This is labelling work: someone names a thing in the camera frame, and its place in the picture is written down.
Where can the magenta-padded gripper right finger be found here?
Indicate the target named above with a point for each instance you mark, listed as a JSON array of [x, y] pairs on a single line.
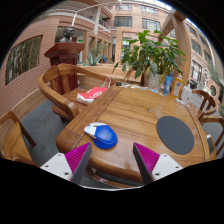
[[165, 165]]

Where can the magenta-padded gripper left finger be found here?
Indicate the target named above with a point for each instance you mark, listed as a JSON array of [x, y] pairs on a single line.
[[58, 165]]

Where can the blue and white computer mouse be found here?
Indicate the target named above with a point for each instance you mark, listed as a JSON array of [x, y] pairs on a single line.
[[105, 136]]

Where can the round dark grey mouse pad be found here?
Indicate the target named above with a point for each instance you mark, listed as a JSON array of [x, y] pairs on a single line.
[[175, 135]]

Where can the wooden chair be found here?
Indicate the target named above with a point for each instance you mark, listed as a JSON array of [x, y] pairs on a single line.
[[209, 100], [130, 75], [216, 120], [11, 140]]

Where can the wide wooden armchair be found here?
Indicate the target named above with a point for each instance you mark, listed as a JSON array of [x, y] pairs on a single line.
[[55, 95]]

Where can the white pump bottle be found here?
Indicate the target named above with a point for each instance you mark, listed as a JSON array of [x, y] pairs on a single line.
[[186, 95]]

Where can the red and white bag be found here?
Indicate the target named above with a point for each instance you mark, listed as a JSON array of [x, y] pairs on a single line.
[[91, 94]]

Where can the blue tube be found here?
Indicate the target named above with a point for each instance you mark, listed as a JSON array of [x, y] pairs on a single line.
[[167, 85]]

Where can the white plant pot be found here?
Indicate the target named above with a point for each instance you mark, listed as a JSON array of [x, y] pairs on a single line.
[[152, 81]]

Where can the spiky green agave plant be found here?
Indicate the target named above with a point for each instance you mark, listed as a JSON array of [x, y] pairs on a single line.
[[91, 60]]

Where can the large green leafy plant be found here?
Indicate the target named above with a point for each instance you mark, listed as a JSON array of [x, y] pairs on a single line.
[[150, 55]]

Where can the dark bust statue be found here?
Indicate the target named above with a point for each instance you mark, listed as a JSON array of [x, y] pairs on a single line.
[[67, 35]]

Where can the dark red wooden pedestal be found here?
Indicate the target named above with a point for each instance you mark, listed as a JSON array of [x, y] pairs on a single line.
[[65, 53]]

